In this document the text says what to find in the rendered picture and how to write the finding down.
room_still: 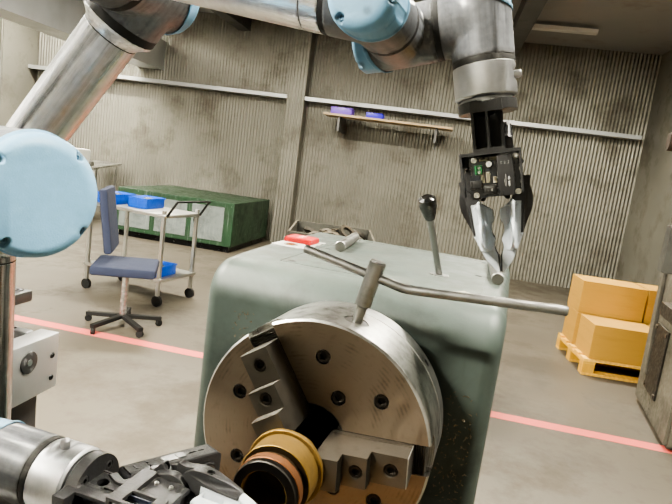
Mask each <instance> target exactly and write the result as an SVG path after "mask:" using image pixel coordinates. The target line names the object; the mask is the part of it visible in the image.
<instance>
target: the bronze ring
mask: <svg viewBox="0 0 672 504"><path fill-rule="evenodd" d="M323 477H324V469H323V463H322V460H321V457H320V455H319V453H318V451H317V449H316V448H315V446H314V445H313V443H312V442H311V441H310V440H309V439H308V438H307V437H305V436H304V435H302V434H300V433H298V432H295V431H293V430H289V429H282V428H279V429H272V430H269V431H267V432H265V433H263V434H262V435H261V436H259V437H258V438H257V439H256V441H255V442H254V443H253V445H252V447H251V449H250V452H249V453H248V454H247V455H246V456H245V458H244V460H243V462H242V464H241V466H240V468H239V470H238V471H237V473H236V474H235V477H234V479H233V482H234V483H235V484H237V485H238V486H239V487H240V488H242V489H243V491H244V493H245V494H246V495H247V496H249V497H250V498H251V499H252V500H253V501H254V502H255V503H256V504H306V503H308V502H310V501H311V500H312V499H313V498H314V497H315V496H316V494H317V493H318V491H319V490H320V488H321V485H322V482H323Z"/></svg>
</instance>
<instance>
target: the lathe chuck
mask: <svg viewBox="0 0 672 504"><path fill-rule="evenodd" d="M354 312H355V310H353V309H349V308H344V307H338V306H326V305H322V306H310V307H304V308H300V309H296V310H293V311H290V312H288V313H285V314H283V315H281V316H279V317H277V318H276V319H274V320H272V321H270V322H268V323H266V324H265V325H263V326H261V327H259V328H258V329H256V330H254V331H253V332H250V333H248V334H247V335H245V336H244V337H243V338H241V339H240V340H239V341H238V342H236V343H235V344H234V345H233V346H232V347H231V348H230V349H229V350H228V352H227V353H226V354H225V355H224V357H223V358H222V359H221V361H220V362H219V364H218V365H217V367H216V369H215V371H214V373H213V375H212V378H211V380H210V383H209V386H208V389H207V393H206V397H205V403H204V413H203V426H204V436H205V442H206V444H209V445H210V446H211V447H213V448H214V449H215V450H217V451H218V452H220V453H221V460H220V470H219V471H220V472H221V473H223V474H224V475H225V476H226V477H228V478H229V479H230V480H232V481H233V479H234V477H235V474H236V473H237V471H238V470H239V468H240V466H241V464H242V462H243V460H244V458H245V456H246V455H247V454H248V453H249V452H250V449H251V447H252V445H253V443H254V442H255V441H256V439H257V435H256V433H255V431H254V429H253V427H252V422H253V421H254V420H255V419H257V418H258V415H257V413H256V411H255V409H254V407H253V404H252V402H251V400H250V398H249V396H248V395H249V393H250V392H252V391H253V390H255V388H254V386H253V383H252V381H251V379H250V377H249V375H248V372H247V370H246V368H245V366H244V364H243V362H242V359H241V356H242V355H244V354H245V353H247V352H249V351H250V350H252V349H253V348H254V346H253V343H252V340H251V339H250V338H251V337H253V336H254V335H256V334H258V333H260V332H262V331H265V330H267V329H269V328H271V327H274V329H275V332H276V334H277V336H278V338H279V340H280V343H281V345H282V347H283V349H284V351H285V353H286V356H287V358H288V360H289V362H290V364H291V366H292V369H293V371H294V373H295V375H296V377H297V380H298V382H299V384H300V386H301V388H302V390H303V393H304V395H305V397H306V399H307V401H308V403H309V404H314V405H318V406H320V407H322V408H324V409H326V410H327V411H328V412H330V413H331V414H332V415H333V416H334V417H335V419H336V420H337V422H338V423H339V425H340V427H341V429H342V430H344V431H349V432H354V433H359V434H364V435H369V436H374V437H379V438H385V439H390V440H395V441H400V442H405V443H410V444H415V445H420V446H425V447H428V459H427V466H426V472H425V473H424V476H422V475H419V474H414V473H412V475H411V477H410V480H409V483H408V486H407V488H406V490H404V489H399V488H395V487H390V486H386V485H381V484H377V483H372V482H369V484H368V485H367V487H366V489H365V490H362V489H357V488H353V487H348V486H344V485H340V486H339V488H338V490H337V491H336V492H335V493H332V492H327V491H323V490H319V491H318V493H317V494H316V496H315V497H314V498H313V499H312V500H311V501H310V502H308V503H306V504H418V503H419V502H420V500H421V498H422V495H423V493H424V491H425V488H426V485H427V482H428V478H429V475H430V472H431V468H432V465H433V462H434V458H435V455H436V452H437V448H438V443H439V437H440V410H439V404H438V399H437V395H436V392H435V388H434V386H433V383H432V380H431V378H430V376H429V374H428V372H427V370H426V368H425V366H424V365H423V363H422V361H421V360H420V358H419V357H418V355H417V354H416V353H415V351H414V350H413V349H412V348H411V347H410V345H409V344H408V343H407V342H406V341H405V340H404V339H403V338H402V337H401V336H400V335H398V334H397V333H396V332H395V331H394V330H392V329H391V328H390V327H388V326H387V325H385V324H384V323H382V322H380V321H379V320H377V319H375V318H373V317H371V316H369V315H367V314H365V316H364V318H363V321H364V322H366V323H367V325H368V327H362V326H358V325H355V324H353V323H351V322H349V321H347V320H346V319H345V317H353V315H354ZM294 431H295V432H298V433H300V434H302V435H304V436H305V437H307V438H308V439H309V440H310V441H311V442H312V443H313V445H314V446H315V448H316V449H317V450H318V448H319V447H320V446H321V445H322V443H323V442H324V441H323V440H321V439H319V438H318V437H316V436H315V435H314V434H312V433H311V432H310V430H309V429H308V428H307V426H306V425H305V423H304V421H303V422H302V423H301V424H300V425H299V426H298V427H297V428H296V429H295V430H294Z"/></svg>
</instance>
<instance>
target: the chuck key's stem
mask: <svg viewBox="0 0 672 504"><path fill-rule="evenodd" d="M385 267H386V264H385V263H384V262H382V261H380V260H377V259H370V261H369V264H368V267H367V270H366V275H365V276H364V278H363V281H362V284H361V286H360V289H359V292H358V295H357V297H356V300H355V303H356V305H357V306H356V309H355V312H354V315H353V318H352V320H351V322H354V323H356V324H359V325H361V324H362V321H363V318H364V316H365V313H366V310H367V309H368V308H371V306H372V303H373V300H374V297H375V295H376V292H377V289H378V286H379V283H378V280H379V278H380V277H381V276H382V275H383V273H384V270H385Z"/></svg>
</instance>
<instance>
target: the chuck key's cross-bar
mask: <svg viewBox="0 0 672 504"><path fill-rule="evenodd" d="M303 252H304V253H306V254H308V255H310V256H313V257H315V258H318V259H320V260H323V261H325V262H327V263H330V264H332V265H335V266H337V267H340V268H342V269H344V270H347V271H349V272H352V273H354V274H357V275H359V276H361V277H364V276H365V275H366V270H367V269H366V268H364V267H361V266H359V265H356V264H354V263H351V262H349V261H347V260H344V259H342V258H339V257H337V256H334V255H332V254H329V253H327V252H324V251H322V250H320V249H317V248H315V247H312V246H310V245H305V246H304V249H303ZM378 283H379V284H381V285H383V286H386V287H388V288H391V289H393V290H395V291H398V292H400V293H404V294H408V295H414V296H422V297H429V298H436V299H444V300H451V301H458V302H466V303H473V304H481V305H488V306H495V307H503V308H510V309H517V310H525V311H532V312H539V313H547V314H554V315H562V316H568V314H569V307H568V306H563V305H556V304H548V303H540V302H533V301H525V300H517V299H510V298H502V297H495V296H487V295H479V294H472V293H464V292H456V291H449V290H441V289H434V288H426V287H418V286H411V285H406V284H403V283H401V282H398V281H396V280H393V279H391V278H388V277H386V276H383V275H382V276H381V277H380V278H379V280H378Z"/></svg>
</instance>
